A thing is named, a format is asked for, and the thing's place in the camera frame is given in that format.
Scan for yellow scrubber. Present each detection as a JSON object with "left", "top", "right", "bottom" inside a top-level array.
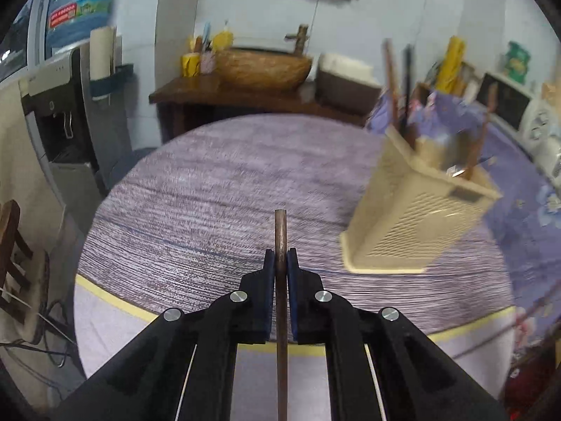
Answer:
[{"left": 211, "top": 26, "right": 235, "bottom": 51}]

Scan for brown box with white lid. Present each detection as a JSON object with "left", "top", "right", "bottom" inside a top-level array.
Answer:
[{"left": 316, "top": 53, "right": 382, "bottom": 106}]

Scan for black chopstick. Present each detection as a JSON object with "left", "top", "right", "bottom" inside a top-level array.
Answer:
[{"left": 404, "top": 44, "right": 413, "bottom": 141}]

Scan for beige paper roll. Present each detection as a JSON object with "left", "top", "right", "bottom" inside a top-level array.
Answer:
[{"left": 90, "top": 26, "right": 117, "bottom": 77}]

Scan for yellow wrapped roll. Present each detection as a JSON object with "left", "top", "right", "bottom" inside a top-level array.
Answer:
[{"left": 436, "top": 36, "right": 466, "bottom": 95}]

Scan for yellow mug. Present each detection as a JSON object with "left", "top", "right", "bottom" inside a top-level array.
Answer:
[{"left": 182, "top": 52, "right": 201, "bottom": 77}]

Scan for blue water jug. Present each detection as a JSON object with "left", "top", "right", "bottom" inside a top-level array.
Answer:
[{"left": 46, "top": 0, "right": 121, "bottom": 51}]

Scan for dark blue holder bin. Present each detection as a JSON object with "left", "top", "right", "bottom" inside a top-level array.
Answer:
[{"left": 90, "top": 64, "right": 134, "bottom": 97}]

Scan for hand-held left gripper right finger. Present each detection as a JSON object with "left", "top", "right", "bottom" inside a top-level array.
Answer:
[{"left": 286, "top": 248, "right": 511, "bottom": 421}]

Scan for wooden chair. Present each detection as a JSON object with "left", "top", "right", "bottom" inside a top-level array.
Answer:
[{"left": 0, "top": 199, "right": 49, "bottom": 343}]

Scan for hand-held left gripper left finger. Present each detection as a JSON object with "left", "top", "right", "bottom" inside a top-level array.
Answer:
[{"left": 48, "top": 249, "right": 278, "bottom": 421}]

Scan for brown wooden chopstick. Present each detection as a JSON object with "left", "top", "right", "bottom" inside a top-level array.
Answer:
[
  {"left": 383, "top": 39, "right": 403, "bottom": 130},
  {"left": 273, "top": 209, "right": 291, "bottom": 421}
]

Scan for microwave oven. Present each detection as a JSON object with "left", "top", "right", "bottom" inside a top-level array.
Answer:
[{"left": 475, "top": 71, "right": 533, "bottom": 133}]

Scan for dark wooden side table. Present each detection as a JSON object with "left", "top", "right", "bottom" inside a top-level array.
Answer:
[{"left": 149, "top": 74, "right": 378, "bottom": 143}]

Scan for brown round basin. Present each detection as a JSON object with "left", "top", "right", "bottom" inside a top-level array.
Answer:
[{"left": 216, "top": 48, "right": 313, "bottom": 94}]

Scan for chopsticks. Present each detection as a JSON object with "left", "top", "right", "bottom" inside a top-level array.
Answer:
[{"left": 465, "top": 82, "right": 499, "bottom": 181}]

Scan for white kitchen appliance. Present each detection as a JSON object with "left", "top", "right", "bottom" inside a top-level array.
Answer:
[{"left": 523, "top": 96, "right": 561, "bottom": 180}]

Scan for wooden faucet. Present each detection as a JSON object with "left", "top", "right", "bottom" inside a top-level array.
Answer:
[{"left": 285, "top": 24, "right": 310, "bottom": 55}]

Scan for grey water dispenser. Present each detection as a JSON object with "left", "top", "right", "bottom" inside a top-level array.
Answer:
[{"left": 20, "top": 46, "right": 136, "bottom": 229}]

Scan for purple floral blanket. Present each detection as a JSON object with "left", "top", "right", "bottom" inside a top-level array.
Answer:
[{"left": 366, "top": 88, "right": 561, "bottom": 404}]

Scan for beige perforated utensil holder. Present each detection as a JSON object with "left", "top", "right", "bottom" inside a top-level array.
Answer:
[{"left": 339, "top": 125, "right": 502, "bottom": 275}]

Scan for green packet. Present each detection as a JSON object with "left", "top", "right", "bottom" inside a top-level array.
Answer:
[{"left": 503, "top": 41, "right": 531, "bottom": 84}]

